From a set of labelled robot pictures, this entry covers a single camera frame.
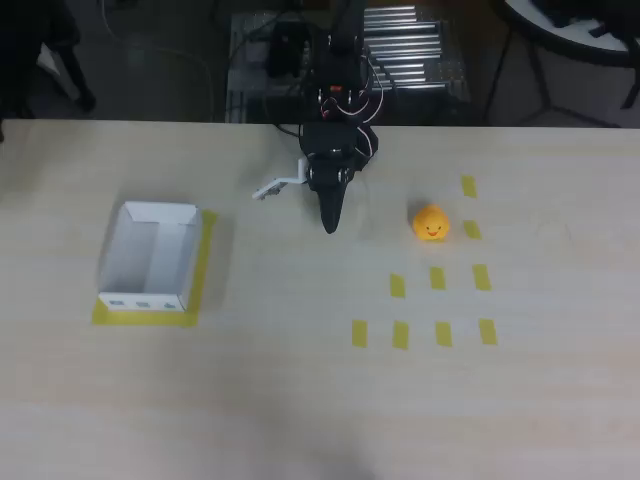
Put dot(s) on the yellow rubber duck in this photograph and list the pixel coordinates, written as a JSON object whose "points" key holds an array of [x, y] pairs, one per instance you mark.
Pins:
{"points": [[430, 222]]}

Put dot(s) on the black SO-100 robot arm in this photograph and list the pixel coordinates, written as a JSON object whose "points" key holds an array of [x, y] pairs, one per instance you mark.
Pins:
{"points": [[345, 75]]}

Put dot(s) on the white cardboard box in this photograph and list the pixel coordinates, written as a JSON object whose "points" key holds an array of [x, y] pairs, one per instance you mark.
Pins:
{"points": [[150, 250]]}

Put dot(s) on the yellow tape strip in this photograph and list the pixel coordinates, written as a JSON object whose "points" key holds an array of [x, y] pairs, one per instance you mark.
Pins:
{"points": [[471, 229], [481, 277], [400, 335], [487, 332], [443, 334], [397, 286], [468, 186], [359, 334], [437, 278]]}

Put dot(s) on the round white table black legs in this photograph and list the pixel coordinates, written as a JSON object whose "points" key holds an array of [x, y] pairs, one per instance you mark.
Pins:
{"points": [[565, 45]]}

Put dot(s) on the dark bag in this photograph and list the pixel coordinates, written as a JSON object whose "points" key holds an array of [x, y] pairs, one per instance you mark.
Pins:
{"points": [[555, 7]]}

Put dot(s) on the white chair part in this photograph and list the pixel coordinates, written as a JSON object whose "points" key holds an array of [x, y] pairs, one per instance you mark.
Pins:
{"points": [[50, 60]]}

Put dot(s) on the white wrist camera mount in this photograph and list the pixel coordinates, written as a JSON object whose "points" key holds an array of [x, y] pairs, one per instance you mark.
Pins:
{"points": [[280, 183]]}

